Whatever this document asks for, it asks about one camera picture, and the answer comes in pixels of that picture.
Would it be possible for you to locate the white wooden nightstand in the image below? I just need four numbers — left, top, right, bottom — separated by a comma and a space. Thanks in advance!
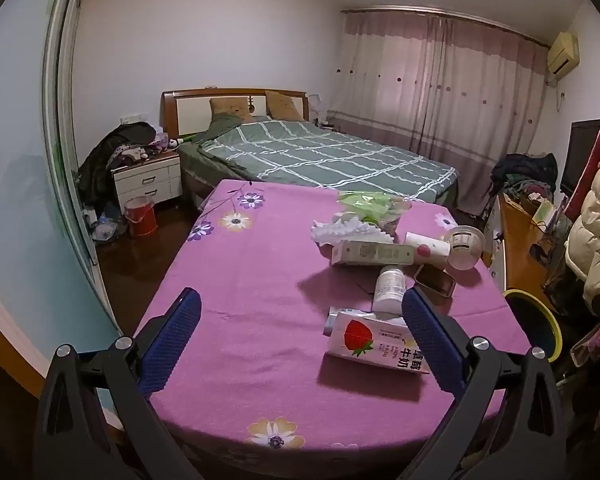
111, 152, 183, 208

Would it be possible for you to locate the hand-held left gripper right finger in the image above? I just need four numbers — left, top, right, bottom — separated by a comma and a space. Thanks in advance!
397, 287, 568, 480

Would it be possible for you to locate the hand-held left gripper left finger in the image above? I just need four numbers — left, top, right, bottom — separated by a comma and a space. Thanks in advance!
32, 287, 203, 480

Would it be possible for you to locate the yellow rimmed trash bin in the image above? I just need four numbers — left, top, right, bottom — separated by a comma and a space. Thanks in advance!
502, 289, 564, 364

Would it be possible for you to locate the brown pillow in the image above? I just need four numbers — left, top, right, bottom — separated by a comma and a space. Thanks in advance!
210, 97, 254, 123
265, 91, 304, 121

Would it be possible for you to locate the wooden bed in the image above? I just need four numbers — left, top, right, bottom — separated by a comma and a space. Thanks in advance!
160, 88, 461, 211

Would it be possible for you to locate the cream puffer jacket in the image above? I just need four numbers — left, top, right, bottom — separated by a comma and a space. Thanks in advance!
565, 144, 600, 304

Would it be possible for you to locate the dark clothes pile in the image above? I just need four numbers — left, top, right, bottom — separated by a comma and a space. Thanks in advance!
77, 121, 173, 207

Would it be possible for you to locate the black television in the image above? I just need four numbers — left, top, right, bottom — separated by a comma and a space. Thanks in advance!
560, 119, 600, 199

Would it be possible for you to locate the wooden sideboard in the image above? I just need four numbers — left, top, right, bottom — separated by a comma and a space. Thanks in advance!
482, 194, 567, 307

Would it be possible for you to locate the white paper tube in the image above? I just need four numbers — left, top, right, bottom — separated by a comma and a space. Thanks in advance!
405, 231, 451, 266

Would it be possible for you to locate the white plastic bottle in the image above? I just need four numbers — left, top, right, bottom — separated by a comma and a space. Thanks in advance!
371, 265, 407, 314

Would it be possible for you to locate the green checked duvet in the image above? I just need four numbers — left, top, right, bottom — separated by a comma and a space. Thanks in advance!
197, 119, 458, 203

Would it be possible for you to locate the heap of mixed clothes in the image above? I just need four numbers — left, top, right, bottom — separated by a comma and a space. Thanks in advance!
490, 152, 559, 202

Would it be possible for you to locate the strawberry milk carton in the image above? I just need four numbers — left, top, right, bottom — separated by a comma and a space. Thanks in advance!
322, 306, 428, 374

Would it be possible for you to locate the cream air conditioner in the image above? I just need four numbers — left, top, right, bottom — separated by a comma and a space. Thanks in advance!
546, 31, 580, 79

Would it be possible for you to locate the pink curtain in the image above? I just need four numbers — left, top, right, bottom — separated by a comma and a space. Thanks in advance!
327, 7, 551, 211

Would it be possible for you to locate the pale blue wardrobe door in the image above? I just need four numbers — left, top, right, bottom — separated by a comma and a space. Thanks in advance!
0, 0, 127, 396

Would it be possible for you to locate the purple floral tablecloth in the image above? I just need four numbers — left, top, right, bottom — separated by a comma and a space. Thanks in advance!
132, 179, 531, 466

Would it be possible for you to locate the clear plastic bottles heap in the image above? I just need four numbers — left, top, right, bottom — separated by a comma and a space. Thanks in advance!
90, 211, 129, 242

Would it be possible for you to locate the long white carton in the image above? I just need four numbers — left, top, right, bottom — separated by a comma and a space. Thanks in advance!
330, 240, 415, 267

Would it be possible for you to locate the red bucket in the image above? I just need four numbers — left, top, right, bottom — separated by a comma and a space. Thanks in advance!
124, 196, 159, 239

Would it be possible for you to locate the green plastic bag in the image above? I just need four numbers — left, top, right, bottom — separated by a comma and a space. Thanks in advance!
337, 190, 413, 234

